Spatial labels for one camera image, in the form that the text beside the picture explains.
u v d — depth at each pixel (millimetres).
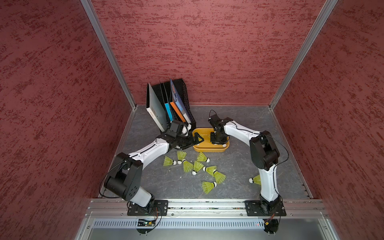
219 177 830
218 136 818
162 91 871
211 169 837
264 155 543
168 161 864
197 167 852
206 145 954
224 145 952
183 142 751
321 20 756
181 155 897
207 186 769
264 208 647
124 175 447
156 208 736
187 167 874
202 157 890
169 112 866
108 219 709
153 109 818
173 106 851
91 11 721
